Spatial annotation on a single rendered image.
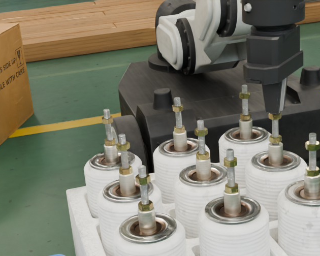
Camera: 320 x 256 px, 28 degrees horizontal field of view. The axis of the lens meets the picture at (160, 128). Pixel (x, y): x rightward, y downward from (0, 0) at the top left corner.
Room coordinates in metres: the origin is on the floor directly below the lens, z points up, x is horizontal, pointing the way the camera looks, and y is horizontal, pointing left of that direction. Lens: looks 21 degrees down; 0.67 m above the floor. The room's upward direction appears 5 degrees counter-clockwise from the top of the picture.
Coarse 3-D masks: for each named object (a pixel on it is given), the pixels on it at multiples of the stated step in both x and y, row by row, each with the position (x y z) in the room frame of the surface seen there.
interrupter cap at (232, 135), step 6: (252, 126) 1.04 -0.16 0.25; (228, 132) 1.03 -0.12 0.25; (234, 132) 1.03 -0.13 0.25; (252, 132) 1.03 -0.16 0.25; (258, 132) 1.02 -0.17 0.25; (264, 132) 1.02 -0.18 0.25; (228, 138) 1.00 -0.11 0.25; (234, 138) 1.00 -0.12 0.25; (240, 138) 1.00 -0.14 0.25; (252, 138) 1.00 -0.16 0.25; (258, 138) 0.99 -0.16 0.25; (264, 138) 0.99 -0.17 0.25; (246, 144) 0.98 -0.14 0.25
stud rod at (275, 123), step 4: (272, 120) 0.90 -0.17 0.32; (276, 120) 0.89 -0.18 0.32; (272, 124) 0.90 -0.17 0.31; (276, 124) 0.89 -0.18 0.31; (272, 128) 0.90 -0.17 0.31; (276, 128) 0.89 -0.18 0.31; (272, 132) 0.90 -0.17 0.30; (276, 132) 0.89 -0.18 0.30; (272, 136) 0.90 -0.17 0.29; (276, 136) 0.89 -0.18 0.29; (272, 144) 0.90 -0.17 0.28; (276, 144) 0.89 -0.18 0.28
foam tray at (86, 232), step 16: (80, 192) 1.00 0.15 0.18; (240, 192) 0.94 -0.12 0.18; (80, 208) 0.94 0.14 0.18; (80, 224) 0.88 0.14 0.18; (96, 224) 0.88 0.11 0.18; (272, 224) 0.83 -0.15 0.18; (80, 240) 0.86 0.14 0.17; (96, 240) 0.83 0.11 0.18; (192, 240) 0.81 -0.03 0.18; (272, 240) 0.79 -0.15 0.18
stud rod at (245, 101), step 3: (243, 87) 1.01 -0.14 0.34; (246, 87) 1.01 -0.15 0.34; (243, 90) 1.01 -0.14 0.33; (246, 90) 1.01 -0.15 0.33; (243, 93) 1.01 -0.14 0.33; (243, 99) 1.01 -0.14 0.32; (246, 99) 1.01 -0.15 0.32; (243, 102) 1.01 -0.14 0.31; (246, 102) 1.01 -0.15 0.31; (243, 105) 1.01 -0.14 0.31; (246, 105) 1.01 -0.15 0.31; (243, 108) 1.01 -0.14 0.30; (246, 108) 1.01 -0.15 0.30; (243, 111) 1.01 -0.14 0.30; (246, 111) 1.01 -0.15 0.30; (243, 114) 1.01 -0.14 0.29; (246, 114) 1.01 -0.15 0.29; (243, 120) 1.01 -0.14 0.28; (246, 120) 1.01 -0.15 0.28
